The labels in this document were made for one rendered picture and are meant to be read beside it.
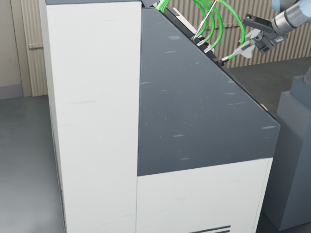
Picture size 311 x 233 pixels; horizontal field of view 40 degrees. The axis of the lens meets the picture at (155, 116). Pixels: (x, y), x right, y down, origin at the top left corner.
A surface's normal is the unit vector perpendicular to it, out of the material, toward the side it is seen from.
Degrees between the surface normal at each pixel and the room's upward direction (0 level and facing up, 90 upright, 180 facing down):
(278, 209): 90
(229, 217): 90
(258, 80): 0
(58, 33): 90
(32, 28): 90
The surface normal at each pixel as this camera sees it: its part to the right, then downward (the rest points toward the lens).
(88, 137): 0.26, 0.52
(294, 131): -0.93, 0.16
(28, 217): 0.04, -0.85
